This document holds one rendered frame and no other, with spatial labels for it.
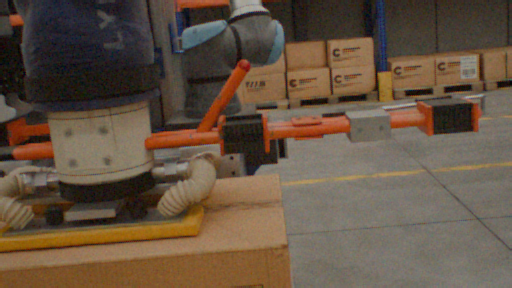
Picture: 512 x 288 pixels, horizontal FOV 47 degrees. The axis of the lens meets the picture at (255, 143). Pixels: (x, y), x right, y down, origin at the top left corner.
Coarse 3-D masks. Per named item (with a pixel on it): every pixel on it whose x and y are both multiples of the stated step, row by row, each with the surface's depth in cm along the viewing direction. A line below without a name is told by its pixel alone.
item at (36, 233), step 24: (48, 216) 96; (120, 216) 98; (144, 216) 96; (192, 216) 96; (0, 240) 93; (24, 240) 93; (48, 240) 93; (72, 240) 93; (96, 240) 93; (120, 240) 93
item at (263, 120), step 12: (228, 120) 107; (240, 120) 106; (252, 120) 105; (264, 120) 99; (228, 132) 99; (240, 132) 98; (252, 132) 98; (264, 132) 99; (228, 144) 99; (240, 144) 99; (252, 144) 99; (264, 144) 99
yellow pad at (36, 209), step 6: (132, 198) 111; (138, 198) 111; (144, 198) 111; (150, 198) 111; (156, 198) 111; (42, 204) 112; (48, 204) 112; (54, 204) 111; (60, 204) 111; (66, 204) 111; (72, 204) 111; (126, 204) 111; (150, 204) 111; (36, 210) 112; (42, 210) 112; (66, 210) 112
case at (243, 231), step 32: (224, 192) 115; (256, 192) 113; (0, 224) 109; (224, 224) 97; (256, 224) 96; (0, 256) 92; (32, 256) 91; (64, 256) 90; (96, 256) 89; (128, 256) 87; (160, 256) 87; (192, 256) 87; (224, 256) 87; (256, 256) 87; (288, 256) 87
